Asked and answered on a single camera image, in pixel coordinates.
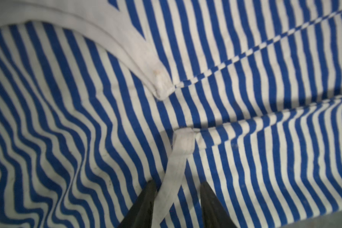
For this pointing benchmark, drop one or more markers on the blue white striped tank top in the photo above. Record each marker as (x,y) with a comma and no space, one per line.
(97,98)

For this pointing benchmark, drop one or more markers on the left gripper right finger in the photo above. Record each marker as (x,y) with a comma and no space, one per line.
(213,213)

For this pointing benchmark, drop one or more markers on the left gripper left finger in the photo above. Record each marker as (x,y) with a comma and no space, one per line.
(141,213)

